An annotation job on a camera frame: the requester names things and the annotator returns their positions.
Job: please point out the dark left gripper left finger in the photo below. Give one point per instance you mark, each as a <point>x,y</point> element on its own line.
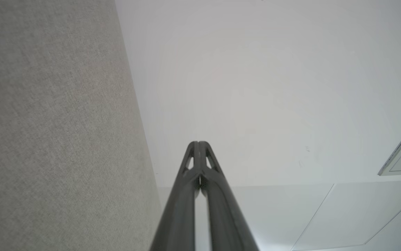
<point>183,209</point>

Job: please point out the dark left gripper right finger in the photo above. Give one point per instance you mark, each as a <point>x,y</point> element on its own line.
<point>224,212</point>

